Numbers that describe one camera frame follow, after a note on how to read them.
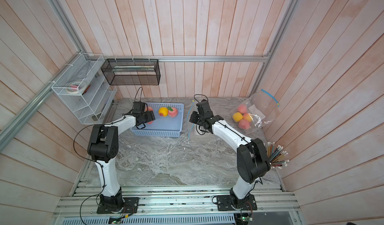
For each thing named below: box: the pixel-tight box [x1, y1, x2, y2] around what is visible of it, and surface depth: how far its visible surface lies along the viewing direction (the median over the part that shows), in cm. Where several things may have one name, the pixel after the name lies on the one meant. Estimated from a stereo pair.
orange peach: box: [242, 112, 252, 122], surface depth 103 cm
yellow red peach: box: [233, 112, 244, 122], surface depth 104 cm
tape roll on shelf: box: [66, 81, 83, 94], surface depth 75 cm
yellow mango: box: [158, 107, 169, 117], surface depth 109 cm
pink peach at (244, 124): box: [238, 119, 251, 130], surface depth 100 cm
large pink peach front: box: [237, 104, 248, 114], surface depth 109 cm
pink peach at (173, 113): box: [168, 107, 178, 118], surface depth 108 cm
